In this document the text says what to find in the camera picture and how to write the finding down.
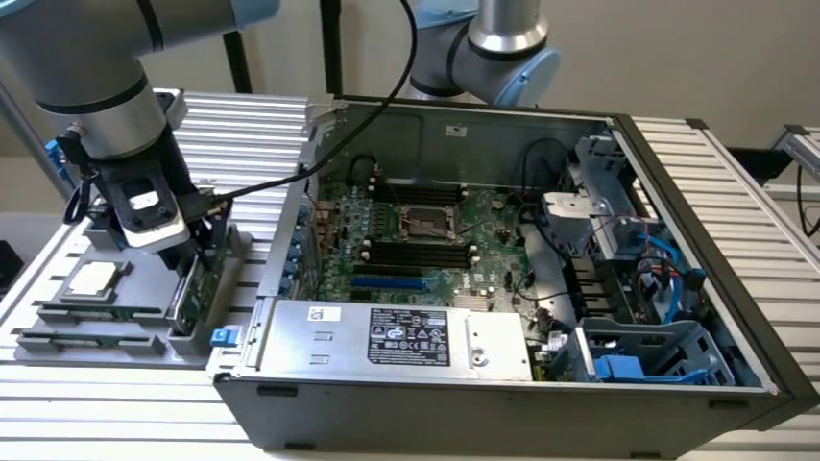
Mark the black power supply label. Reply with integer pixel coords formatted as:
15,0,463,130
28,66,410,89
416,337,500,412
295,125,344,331
367,306,455,370

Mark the black stand pole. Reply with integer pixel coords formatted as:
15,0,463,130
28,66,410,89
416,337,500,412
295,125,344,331
222,34,252,95
319,0,346,95

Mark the blue plastic clip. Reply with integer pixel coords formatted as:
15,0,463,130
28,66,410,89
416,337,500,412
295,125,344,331
592,353,650,384

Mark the blue expansion slot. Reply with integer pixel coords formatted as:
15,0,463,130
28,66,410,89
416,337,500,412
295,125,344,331
348,275,431,293

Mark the black motherboard power wire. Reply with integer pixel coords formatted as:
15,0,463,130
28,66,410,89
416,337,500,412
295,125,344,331
348,153,379,187

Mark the black open PC case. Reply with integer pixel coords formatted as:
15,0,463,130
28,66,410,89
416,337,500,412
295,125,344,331
210,92,820,453

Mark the blue cable carrier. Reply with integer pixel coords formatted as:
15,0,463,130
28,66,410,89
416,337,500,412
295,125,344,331
43,137,74,194

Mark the silver power supply unit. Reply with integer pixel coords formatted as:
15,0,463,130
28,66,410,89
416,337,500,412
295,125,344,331
254,299,539,383

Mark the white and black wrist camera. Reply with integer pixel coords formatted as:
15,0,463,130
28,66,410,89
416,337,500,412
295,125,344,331
102,164,195,256

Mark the grey parts rack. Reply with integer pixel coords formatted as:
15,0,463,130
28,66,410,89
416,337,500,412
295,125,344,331
12,218,259,370

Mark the black RAM slot bank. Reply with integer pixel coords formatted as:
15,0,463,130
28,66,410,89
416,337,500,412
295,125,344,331
359,239,480,271
370,183,476,206

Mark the black looped wrist cable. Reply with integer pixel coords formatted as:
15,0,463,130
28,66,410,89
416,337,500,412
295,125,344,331
62,180,92,227

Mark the metal CPU socket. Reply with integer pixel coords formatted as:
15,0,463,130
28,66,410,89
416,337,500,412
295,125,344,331
395,203,464,242

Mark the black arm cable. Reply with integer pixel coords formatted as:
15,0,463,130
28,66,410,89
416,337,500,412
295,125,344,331
214,0,423,202

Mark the silver CPU chip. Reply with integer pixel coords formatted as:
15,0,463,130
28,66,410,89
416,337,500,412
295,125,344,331
66,261,135,298

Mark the green graphics card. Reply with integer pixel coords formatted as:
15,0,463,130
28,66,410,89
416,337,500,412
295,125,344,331
167,218,236,338

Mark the black hanging cable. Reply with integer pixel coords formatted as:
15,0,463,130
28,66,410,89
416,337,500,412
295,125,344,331
796,160,820,237

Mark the green motherboard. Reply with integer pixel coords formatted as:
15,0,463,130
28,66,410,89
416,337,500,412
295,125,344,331
306,180,560,333

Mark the black looped case wire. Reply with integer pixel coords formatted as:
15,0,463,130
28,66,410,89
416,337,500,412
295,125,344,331
519,137,574,191

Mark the blue data wire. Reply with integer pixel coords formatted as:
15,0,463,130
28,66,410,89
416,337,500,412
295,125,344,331
643,233,707,332

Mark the blue case latch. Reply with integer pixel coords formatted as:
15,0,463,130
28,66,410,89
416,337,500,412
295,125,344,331
210,325,243,348

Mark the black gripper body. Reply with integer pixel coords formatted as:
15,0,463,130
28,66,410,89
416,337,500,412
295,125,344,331
155,125,227,241

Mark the black box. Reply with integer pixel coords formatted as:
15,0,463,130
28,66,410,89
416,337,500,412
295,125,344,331
0,239,26,290

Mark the grey plastic drive bay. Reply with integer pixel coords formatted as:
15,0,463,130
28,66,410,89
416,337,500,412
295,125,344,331
574,316,734,386

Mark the silver chipset heat sink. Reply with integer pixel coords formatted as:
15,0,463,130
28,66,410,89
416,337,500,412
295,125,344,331
452,294,496,312

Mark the metal disk bay cage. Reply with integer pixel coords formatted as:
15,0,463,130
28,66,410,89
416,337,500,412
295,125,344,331
540,135,663,264

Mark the green RAM stick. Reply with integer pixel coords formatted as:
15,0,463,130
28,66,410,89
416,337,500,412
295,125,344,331
39,303,163,324
16,328,162,351

